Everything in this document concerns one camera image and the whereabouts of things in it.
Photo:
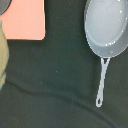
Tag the grey frying pan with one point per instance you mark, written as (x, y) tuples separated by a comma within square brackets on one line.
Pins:
[(106, 28)]

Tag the beige woven placemat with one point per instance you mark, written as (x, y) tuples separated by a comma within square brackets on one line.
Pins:
[(4, 56)]

